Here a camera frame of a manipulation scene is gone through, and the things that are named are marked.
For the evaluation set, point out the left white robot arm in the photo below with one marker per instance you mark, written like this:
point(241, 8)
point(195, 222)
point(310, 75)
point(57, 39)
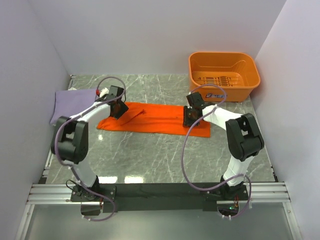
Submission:
point(70, 142)

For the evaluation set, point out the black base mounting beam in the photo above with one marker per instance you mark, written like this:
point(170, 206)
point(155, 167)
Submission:
point(130, 204)

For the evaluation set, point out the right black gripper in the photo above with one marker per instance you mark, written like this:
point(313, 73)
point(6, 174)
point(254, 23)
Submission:
point(186, 121)

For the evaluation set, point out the orange plastic basket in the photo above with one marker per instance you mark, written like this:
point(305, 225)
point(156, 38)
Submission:
point(235, 72)

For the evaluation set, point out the front aluminium rail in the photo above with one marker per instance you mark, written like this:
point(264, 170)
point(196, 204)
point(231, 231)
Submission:
point(258, 192)

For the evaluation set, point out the folded purple t shirt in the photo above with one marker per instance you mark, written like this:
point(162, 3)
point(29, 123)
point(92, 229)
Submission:
point(83, 99)

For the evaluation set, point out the orange t shirt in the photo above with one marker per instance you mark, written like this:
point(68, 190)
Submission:
point(148, 118)

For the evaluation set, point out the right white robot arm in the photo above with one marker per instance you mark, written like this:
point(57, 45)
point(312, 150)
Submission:
point(244, 141)

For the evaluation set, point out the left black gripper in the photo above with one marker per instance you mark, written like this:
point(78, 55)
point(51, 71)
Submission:
point(124, 109)

